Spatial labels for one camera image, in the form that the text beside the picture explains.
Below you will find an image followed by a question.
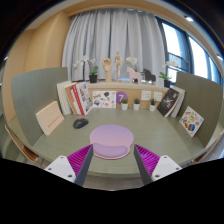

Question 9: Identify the gripper purple and grey right finger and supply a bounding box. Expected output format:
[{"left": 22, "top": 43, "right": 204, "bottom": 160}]
[{"left": 134, "top": 144, "right": 181, "bottom": 185}]

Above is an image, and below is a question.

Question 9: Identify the gripper purple and grey left finger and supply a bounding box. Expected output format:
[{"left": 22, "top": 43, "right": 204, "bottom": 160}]
[{"left": 45, "top": 144, "right": 93, "bottom": 186}]

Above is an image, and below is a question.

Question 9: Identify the pink purple mouse pad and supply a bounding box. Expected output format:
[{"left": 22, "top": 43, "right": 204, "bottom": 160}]
[{"left": 89, "top": 125, "right": 134, "bottom": 159}]

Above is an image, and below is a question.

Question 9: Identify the black computer mouse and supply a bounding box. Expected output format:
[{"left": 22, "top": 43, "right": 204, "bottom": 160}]
[{"left": 73, "top": 118, "right": 89, "bottom": 129}]

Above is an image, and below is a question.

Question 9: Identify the colourful illustrated card right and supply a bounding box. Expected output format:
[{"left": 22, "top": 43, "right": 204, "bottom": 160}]
[{"left": 179, "top": 106, "right": 204, "bottom": 137}]

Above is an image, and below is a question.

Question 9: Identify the small potted plant right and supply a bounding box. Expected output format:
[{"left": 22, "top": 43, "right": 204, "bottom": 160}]
[{"left": 149, "top": 98, "right": 156, "bottom": 112}]

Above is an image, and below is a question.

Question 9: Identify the small potted plant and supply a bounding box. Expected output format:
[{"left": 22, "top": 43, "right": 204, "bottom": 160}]
[
  {"left": 133, "top": 98, "right": 140, "bottom": 110},
  {"left": 149, "top": 98, "right": 156, "bottom": 112},
  {"left": 121, "top": 98, "right": 128, "bottom": 110}
]

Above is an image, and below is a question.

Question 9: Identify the small potted plant middle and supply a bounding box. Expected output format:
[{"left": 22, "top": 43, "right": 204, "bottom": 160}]
[{"left": 133, "top": 98, "right": 140, "bottom": 110}]

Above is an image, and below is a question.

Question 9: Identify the red white leaning book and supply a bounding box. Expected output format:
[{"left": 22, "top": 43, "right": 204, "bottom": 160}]
[{"left": 70, "top": 84, "right": 84, "bottom": 115}]

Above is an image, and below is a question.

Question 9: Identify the small potted plant left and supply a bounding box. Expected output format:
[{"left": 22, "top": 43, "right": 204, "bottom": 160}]
[{"left": 121, "top": 98, "right": 128, "bottom": 110}]

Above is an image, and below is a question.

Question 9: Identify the black leaning book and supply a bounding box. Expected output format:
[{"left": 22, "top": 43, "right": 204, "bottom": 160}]
[{"left": 157, "top": 88, "right": 180, "bottom": 117}]

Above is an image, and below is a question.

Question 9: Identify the wooden shelf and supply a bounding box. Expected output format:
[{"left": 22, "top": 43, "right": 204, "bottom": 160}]
[{"left": 87, "top": 81, "right": 167, "bottom": 109}]

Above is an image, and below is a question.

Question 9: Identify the white card with drawing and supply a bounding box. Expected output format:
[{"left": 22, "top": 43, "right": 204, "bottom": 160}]
[{"left": 141, "top": 90, "right": 151, "bottom": 101}]

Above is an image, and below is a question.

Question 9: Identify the white illustrated picture card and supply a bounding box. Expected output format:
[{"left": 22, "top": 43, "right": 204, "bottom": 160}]
[{"left": 92, "top": 91, "right": 116, "bottom": 108}]

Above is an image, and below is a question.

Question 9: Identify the illustrated magazine front left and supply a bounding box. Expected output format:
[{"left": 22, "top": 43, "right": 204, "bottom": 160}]
[{"left": 76, "top": 82, "right": 93, "bottom": 115}]

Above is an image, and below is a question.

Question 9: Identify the purple round number sign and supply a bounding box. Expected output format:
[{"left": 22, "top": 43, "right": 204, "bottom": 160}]
[{"left": 116, "top": 91, "right": 128, "bottom": 104}]

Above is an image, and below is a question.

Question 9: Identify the brown leaning book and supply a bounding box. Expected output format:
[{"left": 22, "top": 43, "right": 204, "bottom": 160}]
[{"left": 65, "top": 85, "right": 78, "bottom": 115}]

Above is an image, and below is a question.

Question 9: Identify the white book behind black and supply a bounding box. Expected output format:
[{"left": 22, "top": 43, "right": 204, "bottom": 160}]
[{"left": 170, "top": 86, "right": 185, "bottom": 118}]

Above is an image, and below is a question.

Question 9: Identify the green left partition panel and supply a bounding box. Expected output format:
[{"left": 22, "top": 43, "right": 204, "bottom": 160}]
[{"left": 12, "top": 67, "right": 68, "bottom": 146}]

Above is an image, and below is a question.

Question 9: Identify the green partition panel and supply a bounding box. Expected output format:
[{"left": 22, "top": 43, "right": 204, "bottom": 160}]
[
  {"left": 168, "top": 72, "right": 223, "bottom": 147},
  {"left": 12, "top": 67, "right": 68, "bottom": 146}
]

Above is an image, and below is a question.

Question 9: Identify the green right partition panel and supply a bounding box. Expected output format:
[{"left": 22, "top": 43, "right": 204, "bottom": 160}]
[{"left": 168, "top": 72, "right": 223, "bottom": 147}]

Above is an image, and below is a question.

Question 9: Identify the white orchid black pot right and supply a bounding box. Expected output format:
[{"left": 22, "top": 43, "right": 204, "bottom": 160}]
[{"left": 159, "top": 60, "right": 179, "bottom": 88}]

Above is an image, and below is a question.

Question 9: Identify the white orchid black pot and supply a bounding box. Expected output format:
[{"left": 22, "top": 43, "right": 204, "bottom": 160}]
[
  {"left": 159, "top": 60, "right": 179, "bottom": 88},
  {"left": 73, "top": 55, "right": 98, "bottom": 76}
]

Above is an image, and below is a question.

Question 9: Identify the black horse figure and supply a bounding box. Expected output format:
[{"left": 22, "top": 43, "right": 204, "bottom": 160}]
[{"left": 143, "top": 69, "right": 156, "bottom": 82}]

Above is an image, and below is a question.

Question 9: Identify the white orchid black pot left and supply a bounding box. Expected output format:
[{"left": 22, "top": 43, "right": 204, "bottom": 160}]
[{"left": 73, "top": 55, "right": 98, "bottom": 76}]

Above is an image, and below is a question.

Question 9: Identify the pink horse figure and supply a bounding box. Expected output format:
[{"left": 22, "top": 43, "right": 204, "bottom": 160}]
[{"left": 127, "top": 67, "right": 142, "bottom": 84}]

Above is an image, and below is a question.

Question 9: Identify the white orchid middle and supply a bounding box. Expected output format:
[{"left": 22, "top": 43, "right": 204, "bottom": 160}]
[{"left": 126, "top": 57, "right": 138, "bottom": 72}]

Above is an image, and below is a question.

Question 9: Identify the wooden hand model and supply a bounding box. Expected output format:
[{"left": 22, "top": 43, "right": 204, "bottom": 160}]
[{"left": 102, "top": 57, "right": 112, "bottom": 83}]

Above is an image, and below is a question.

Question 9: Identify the wooden mannequin figure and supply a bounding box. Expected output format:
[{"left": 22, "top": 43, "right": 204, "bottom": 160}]
[{"left": 114, "top": 52, "right": 125, "bottom": 76}]

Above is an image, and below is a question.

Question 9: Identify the grey curtain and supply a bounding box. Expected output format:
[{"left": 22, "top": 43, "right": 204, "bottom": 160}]
[{"left": 62, "top": 8, "right": 165, "bottom": 86}]

